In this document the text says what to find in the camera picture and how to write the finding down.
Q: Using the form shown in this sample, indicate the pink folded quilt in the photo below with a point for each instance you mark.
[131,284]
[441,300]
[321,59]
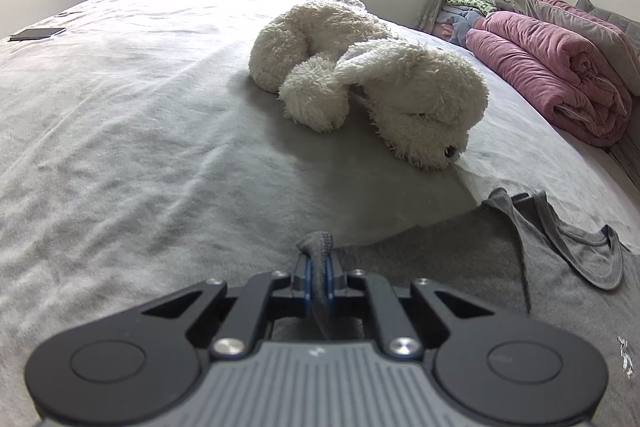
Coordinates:
[540,62]

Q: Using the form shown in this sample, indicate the grey padded headboard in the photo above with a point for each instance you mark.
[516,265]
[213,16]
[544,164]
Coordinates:
[615,19]

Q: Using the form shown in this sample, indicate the light blue folded blanket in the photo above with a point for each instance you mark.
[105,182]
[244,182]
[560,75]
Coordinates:
[455,24]

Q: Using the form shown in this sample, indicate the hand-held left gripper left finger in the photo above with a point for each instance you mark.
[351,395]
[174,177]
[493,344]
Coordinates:
[308,279]

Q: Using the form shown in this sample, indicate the grey shirt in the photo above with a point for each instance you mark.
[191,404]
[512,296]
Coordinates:
[450,267]

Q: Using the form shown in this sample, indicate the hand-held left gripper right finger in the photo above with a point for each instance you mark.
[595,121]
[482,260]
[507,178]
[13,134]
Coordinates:
[330,282]

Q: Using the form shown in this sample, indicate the pink and grey pillow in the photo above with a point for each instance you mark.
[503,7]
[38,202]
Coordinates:
[575,22]

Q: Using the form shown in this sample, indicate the white plush dog toy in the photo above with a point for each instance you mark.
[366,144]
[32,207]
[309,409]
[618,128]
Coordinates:
[415,82]

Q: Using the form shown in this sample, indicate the black phone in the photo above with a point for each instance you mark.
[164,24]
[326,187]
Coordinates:
[37,34]

